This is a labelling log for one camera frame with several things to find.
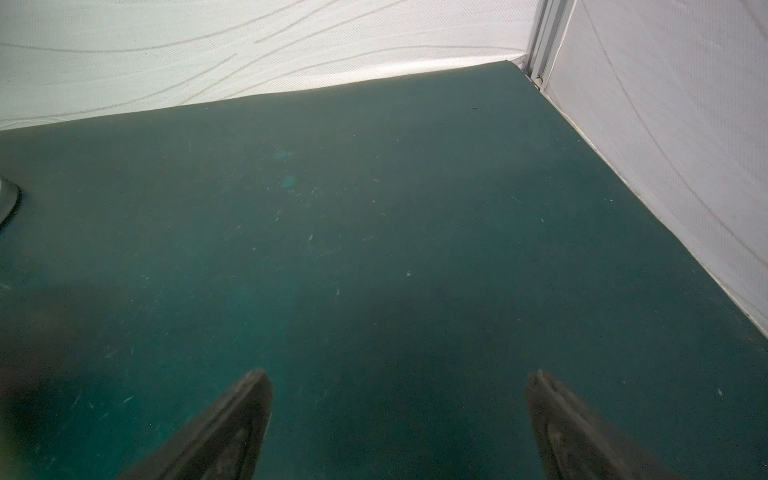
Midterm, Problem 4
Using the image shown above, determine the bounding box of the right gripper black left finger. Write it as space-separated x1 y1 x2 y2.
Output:
119 369 273 480

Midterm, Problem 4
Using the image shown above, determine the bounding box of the chrome glass holder stand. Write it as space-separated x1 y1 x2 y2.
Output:
0 177 21 226

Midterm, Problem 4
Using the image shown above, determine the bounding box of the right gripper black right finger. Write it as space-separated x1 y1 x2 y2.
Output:
526 369 680 480

